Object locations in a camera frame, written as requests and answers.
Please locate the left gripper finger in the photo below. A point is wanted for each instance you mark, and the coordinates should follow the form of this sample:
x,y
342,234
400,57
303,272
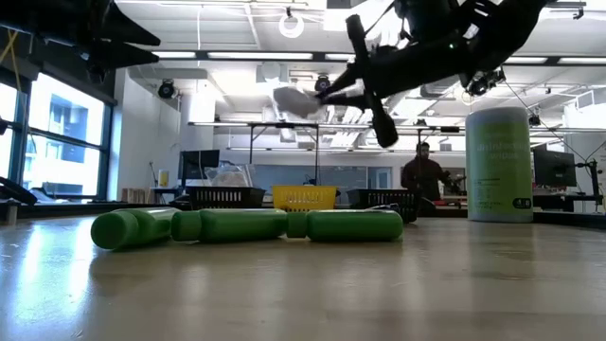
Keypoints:
x,y
118,58
123,28

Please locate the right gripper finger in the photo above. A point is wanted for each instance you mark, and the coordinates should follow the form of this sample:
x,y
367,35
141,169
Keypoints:
x,y
350,100
348,83

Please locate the green travel bottle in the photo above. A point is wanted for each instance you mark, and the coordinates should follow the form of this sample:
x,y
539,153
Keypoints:
x,y
355,226
118,229
237,226

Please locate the black round spotlight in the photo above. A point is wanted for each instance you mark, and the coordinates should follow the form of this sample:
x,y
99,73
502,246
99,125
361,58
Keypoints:
x,y
322,83
166,90

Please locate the large window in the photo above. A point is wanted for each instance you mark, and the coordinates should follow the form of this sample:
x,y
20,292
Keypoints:
x,y
66,118

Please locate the long white light strip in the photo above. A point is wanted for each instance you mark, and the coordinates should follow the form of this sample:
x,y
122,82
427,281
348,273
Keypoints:
x,y
260,55

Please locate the black slotted plastic basket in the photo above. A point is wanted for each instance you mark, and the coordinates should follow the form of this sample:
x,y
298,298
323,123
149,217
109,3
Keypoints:
x,y
222,196
383,199

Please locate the person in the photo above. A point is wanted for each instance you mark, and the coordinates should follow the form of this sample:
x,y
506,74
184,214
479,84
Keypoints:
x,y
423,175

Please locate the yellow slotted plastic basket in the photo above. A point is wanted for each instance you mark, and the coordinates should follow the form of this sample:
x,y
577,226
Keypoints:
x,y
304,196

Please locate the small yellow container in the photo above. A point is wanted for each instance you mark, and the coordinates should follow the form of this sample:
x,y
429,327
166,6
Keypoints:
x,y
163,179

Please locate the green disinfecting wipes canister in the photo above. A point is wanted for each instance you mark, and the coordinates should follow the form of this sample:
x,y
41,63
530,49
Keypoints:
x,y
499,166

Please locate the black computer monitor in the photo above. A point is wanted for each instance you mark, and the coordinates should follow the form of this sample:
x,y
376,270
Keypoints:
x,y
554,168
199,164

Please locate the wooden blocks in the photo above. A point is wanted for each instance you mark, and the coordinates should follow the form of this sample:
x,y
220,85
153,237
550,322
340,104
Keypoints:
x,y
136,195

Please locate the black camera cluster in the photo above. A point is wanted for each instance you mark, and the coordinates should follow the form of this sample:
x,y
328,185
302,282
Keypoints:
x,y
483,84

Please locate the black metal rig frame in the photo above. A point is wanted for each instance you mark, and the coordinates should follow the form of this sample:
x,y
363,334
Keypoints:
x,y
284,125

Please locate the small black camera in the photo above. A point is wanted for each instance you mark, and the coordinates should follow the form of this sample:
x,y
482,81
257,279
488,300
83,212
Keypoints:
x,y
534,120

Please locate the black aluminium table frame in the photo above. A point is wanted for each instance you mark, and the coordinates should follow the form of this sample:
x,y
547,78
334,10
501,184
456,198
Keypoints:
x,y
71,210

